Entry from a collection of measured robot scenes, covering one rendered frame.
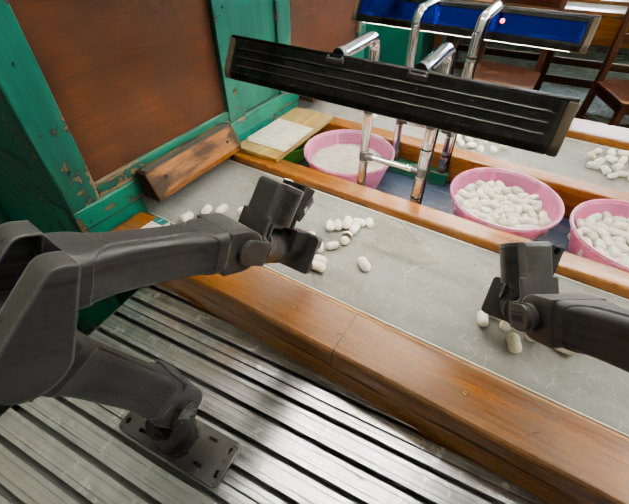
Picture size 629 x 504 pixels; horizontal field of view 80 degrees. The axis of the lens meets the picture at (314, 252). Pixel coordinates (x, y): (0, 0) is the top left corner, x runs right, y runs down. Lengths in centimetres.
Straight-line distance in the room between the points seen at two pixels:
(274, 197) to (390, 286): 35
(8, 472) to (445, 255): 87
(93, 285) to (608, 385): 75
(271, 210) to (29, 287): 30
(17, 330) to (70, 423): 46
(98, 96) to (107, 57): 8
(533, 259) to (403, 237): 37
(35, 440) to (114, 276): 47
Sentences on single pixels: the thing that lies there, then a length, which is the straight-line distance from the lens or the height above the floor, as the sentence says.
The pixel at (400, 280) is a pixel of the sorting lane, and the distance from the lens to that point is 79.
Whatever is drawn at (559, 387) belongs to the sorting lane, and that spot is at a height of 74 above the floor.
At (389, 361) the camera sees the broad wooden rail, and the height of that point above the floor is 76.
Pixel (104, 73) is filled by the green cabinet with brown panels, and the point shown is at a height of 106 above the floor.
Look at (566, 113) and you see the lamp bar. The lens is 65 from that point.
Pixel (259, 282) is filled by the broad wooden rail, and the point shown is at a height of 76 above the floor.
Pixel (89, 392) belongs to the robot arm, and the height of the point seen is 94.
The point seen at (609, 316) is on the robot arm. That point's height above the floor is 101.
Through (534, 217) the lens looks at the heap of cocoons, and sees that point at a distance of 106.
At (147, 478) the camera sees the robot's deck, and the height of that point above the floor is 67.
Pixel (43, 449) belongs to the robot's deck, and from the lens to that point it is 81.
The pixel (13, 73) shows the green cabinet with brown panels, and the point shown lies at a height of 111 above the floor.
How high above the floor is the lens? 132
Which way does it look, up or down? 44 degrees down
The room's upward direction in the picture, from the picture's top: straight up
